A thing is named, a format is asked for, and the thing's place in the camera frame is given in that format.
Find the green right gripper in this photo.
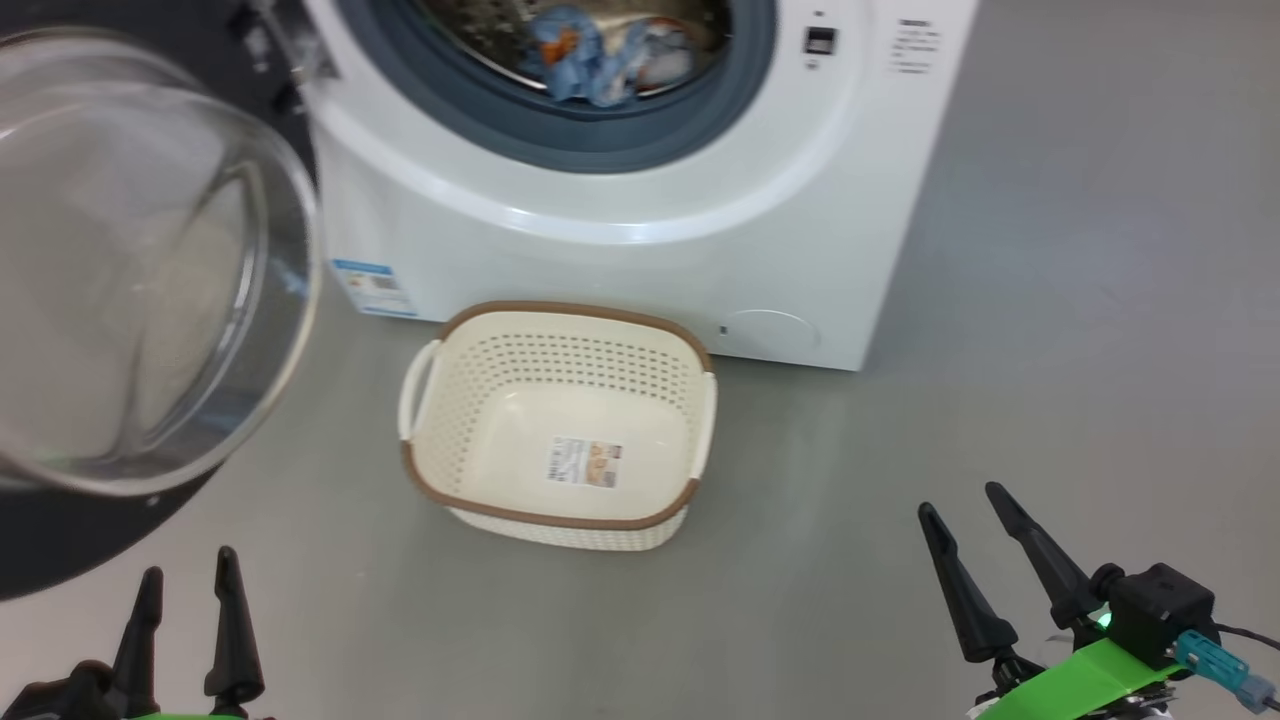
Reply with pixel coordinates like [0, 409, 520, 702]
[917, 482, 1187, 720]

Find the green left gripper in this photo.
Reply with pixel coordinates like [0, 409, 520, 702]
[110, 546, 283, 720]

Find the black glass washing machine door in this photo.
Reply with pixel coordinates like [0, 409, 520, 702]
[0, 0, 327, 603]

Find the light blue denim garment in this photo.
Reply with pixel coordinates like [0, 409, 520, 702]
[630, 18, 703, 93]

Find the cream orange blue patterned garment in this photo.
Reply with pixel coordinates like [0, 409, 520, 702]
[524, 4, 643, 108]

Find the cream laundry basket brown rim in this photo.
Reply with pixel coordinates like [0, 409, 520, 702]
[398, 300, 719, 553]

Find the paper basket label sticker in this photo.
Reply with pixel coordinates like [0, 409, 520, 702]
[545, 435, 624, 490]

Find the white front-load washing machine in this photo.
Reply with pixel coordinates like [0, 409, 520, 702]
[230, 0, 981, 373]

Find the grey rubber door gasket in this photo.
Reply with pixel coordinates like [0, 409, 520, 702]
[335, 0, 779, 176]

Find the steel washing machine drum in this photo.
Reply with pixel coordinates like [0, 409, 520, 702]
[420, 0, 736, 107]

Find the blue white energy label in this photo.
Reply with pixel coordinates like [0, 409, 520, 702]
[330, 258, 419, 319]

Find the teal right camera connector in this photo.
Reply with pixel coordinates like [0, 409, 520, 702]
[1175, 630, 1280, 714]

